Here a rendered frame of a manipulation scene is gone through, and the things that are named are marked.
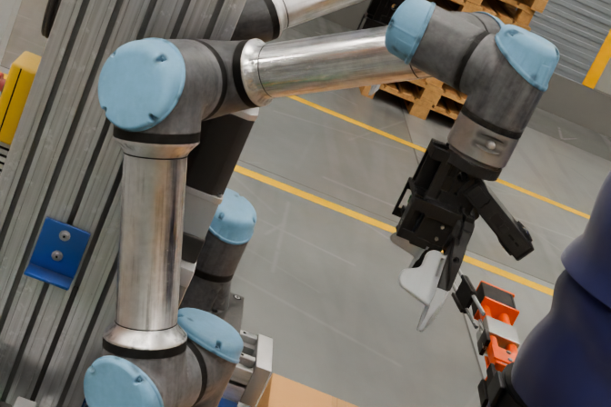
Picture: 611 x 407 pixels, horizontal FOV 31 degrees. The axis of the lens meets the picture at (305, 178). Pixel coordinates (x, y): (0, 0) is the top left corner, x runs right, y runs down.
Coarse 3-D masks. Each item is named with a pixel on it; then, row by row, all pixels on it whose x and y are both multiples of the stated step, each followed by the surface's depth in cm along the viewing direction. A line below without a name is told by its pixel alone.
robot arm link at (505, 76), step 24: (480, 48) 122; (504, 48) 120; (528, 48) 119; (552, 48) 120; (480, 72) 122; (504, 72) 120; (528, 72) 120; (552, 72) 122; (480, 96) 122; (504, 96) 121; (528, 96) 121; (480, 120) 122; (504, 120) 122; (528, 120) 124
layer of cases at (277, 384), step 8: (272, 376) 306; (280, 376) 307; (272, 384) 301; (280, 384) 303; (288, 384) 305; (296, 384) 307; (264, 392) 307; (272, 392) 297; (280, 392) 299; (288, 392) 301; (296, 392) 303; (304, 392) 304; (312, 392) 306; (320, 392) 308; (264, 400) 302; (272, 400) 294; (280, 400) 296; (288, 400) 297; (296, 400) 299; (304, 400) 301; (312, 400) 302; (320, 400) 304; (328, 400) 306; (336, 400) 308
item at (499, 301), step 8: (480, 288) 214; (488, 288) 213; (496, 288) 215; (480, 296) 211; (488, 296) 209; (496, 296) 211; (504, 296) 213; (512, 296) 214; (472, 304) 215; (488, 304) 208; (496, 304) 208; (504, 304) 209; (512, 304) 210; (496, 312) 209; (504, 312) 209; (512, 312) 209; (512, 320) 209
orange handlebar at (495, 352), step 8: (488, 312) 206; (504, 320) 206; (496, 344) 194; (512, 344) 196; (488, 352) 191; (496, 352) 189; (504, 352) 190; (512, 352) 192; (488, 360) 190; (496, 360) 188; (504, 360) 188; (512, 360) 188
